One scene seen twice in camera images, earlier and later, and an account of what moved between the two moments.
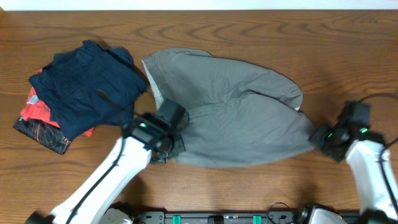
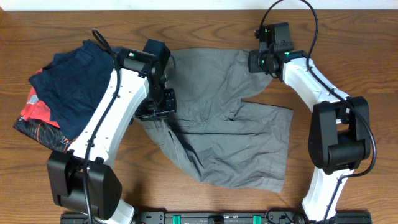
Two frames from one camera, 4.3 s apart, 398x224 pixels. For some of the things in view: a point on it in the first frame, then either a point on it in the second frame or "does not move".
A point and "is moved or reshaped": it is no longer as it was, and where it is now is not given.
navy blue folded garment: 89,87 does not move
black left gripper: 176,144 to 155,112
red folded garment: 37,109 does not move
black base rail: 218,217 does not move
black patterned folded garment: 46,134 does not move
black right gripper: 318,136 to 254,66
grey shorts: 239,112 is moved or reshaped
